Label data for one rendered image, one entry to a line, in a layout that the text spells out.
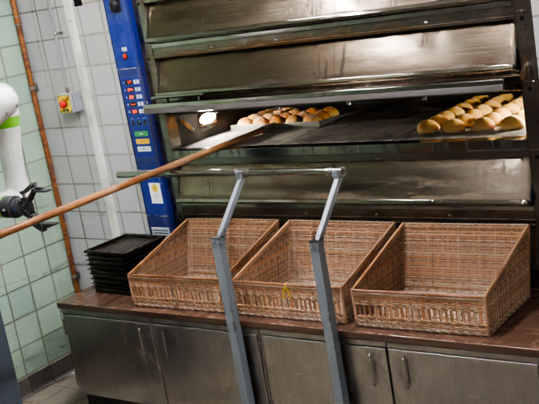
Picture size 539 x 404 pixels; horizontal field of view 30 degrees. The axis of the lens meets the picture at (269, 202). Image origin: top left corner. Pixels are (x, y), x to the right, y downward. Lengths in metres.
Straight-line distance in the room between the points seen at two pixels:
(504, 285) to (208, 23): 1.79
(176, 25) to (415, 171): 1.33
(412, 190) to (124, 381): 1.65
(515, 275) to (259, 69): 1.45
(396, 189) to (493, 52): 0.72
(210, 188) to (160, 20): 0.82
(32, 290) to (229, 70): 1.71
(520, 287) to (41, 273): 2.69
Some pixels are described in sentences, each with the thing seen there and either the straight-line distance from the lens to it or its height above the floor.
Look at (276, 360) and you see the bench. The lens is 4.15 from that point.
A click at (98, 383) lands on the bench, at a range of 4.97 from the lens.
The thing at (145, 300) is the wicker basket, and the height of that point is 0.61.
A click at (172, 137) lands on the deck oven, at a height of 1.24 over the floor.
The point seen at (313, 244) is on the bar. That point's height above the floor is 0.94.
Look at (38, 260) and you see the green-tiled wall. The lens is 5.50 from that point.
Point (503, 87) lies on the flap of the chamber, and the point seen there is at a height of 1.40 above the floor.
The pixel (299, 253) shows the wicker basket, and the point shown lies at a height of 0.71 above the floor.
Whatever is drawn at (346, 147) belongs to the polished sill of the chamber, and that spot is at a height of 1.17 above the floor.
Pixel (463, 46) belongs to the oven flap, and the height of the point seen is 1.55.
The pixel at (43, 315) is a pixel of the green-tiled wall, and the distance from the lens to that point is 5.55.
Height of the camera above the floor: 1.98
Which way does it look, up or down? 13 degrees down
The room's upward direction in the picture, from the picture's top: 10 degrees counter-clockwise
